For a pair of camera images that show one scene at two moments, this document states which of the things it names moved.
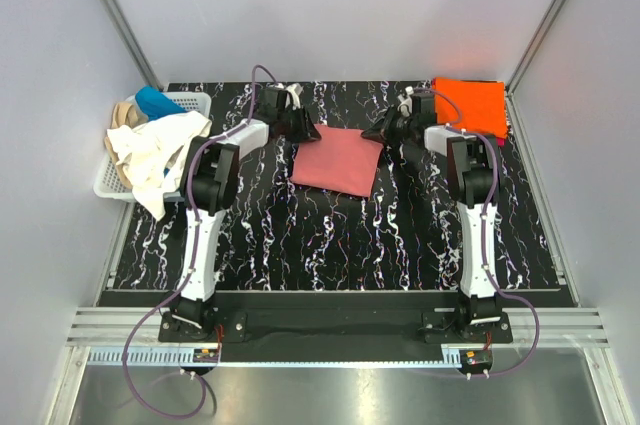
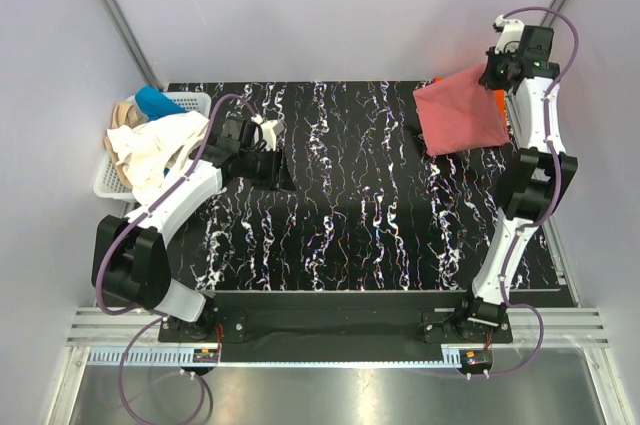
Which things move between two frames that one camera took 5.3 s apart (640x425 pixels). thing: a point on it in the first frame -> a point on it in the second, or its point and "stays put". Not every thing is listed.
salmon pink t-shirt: x=341 y=160 -> x=460 y=113
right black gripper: x=382 y=129 -> x=486 y=79
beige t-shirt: x=123 y=114 stays put
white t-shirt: x=152 y=155 stays put
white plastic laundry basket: x=108 y=184 stays put
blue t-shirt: x=153 y=102 stays put
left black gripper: x=306 y=132 -> x=279 y=178
